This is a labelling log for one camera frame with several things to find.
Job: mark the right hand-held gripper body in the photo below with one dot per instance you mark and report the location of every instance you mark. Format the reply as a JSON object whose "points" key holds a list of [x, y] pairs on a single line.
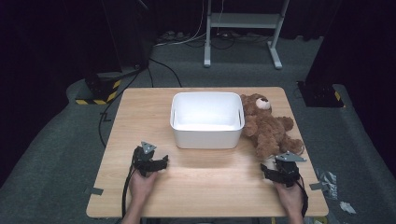
{"points": [[288, 169]]}

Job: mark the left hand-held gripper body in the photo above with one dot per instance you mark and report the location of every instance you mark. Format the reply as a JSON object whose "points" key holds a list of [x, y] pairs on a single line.
{"points": [[142, 158]]}

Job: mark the brown teddy bear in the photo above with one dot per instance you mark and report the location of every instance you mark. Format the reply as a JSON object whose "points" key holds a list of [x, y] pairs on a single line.
{"points": [[264, 127]]}

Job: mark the white plastic bin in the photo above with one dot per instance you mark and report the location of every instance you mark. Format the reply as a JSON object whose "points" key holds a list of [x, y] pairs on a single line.
{"points": [[207, 137]]}

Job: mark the person's right hand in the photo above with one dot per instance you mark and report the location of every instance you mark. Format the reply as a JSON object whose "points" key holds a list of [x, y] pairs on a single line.
{"points": [[289, 197]]}

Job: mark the person's left hand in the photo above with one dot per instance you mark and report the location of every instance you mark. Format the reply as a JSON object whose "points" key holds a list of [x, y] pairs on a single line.
{"points": [[141, 188]]}

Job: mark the flat grey tape piece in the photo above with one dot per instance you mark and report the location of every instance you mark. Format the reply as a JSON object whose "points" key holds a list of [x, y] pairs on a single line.
{"points": [[317, 186], [94, 191]]}

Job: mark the large crumpled grey tape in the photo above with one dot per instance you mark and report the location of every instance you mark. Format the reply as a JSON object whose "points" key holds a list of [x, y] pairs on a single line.
{"points": [[329, 183]]}

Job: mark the small crumpled grey tape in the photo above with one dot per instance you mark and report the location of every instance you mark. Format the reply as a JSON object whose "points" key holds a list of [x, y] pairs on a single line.
{"points": [[347, 207]]}

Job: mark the black yellow striped stand base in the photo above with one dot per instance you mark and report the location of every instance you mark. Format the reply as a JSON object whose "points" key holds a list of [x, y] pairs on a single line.
{"points": [[102, 90]]}

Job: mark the black stand base yellow corner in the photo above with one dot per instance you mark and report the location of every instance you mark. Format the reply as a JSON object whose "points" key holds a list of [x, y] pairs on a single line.
{"points": [[320, 95]]}

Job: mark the grey metal stand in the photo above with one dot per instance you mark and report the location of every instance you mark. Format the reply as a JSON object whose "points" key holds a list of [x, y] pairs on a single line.
{"points": [[244, 20]]}

